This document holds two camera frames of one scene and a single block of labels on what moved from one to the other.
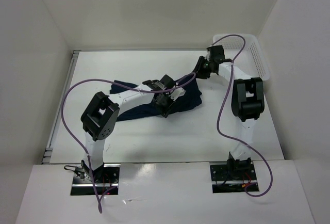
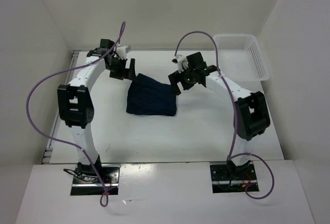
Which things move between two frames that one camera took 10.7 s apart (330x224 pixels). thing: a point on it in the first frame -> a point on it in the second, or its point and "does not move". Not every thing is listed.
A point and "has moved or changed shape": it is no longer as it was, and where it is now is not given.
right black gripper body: x=204 y=67 -> x=189 y=80
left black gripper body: x=165 y=104 -> x=117 y=68
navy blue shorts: x=191 y=99 has moved or changed shape
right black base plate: x=222 y=183 does not move
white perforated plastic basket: x=244 y=51 does not move
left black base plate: x=108 y=184 does not move
